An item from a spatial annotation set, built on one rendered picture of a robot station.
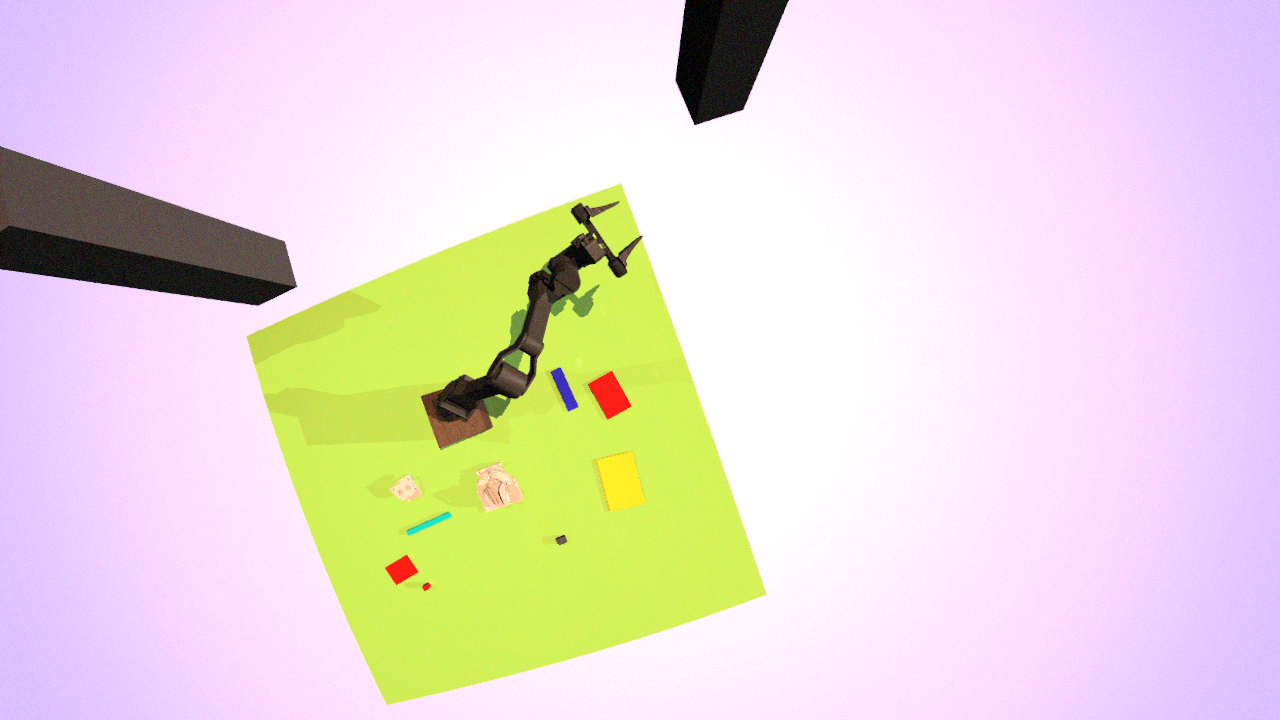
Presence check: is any teal rectangular block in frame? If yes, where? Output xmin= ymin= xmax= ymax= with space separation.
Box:
xmin=406 ymin=512 xmax=452 ymax=536

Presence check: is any blue rectangular bar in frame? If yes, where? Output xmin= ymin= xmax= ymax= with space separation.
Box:
xmin=550 ymin=366 xmax=579 ymax=411

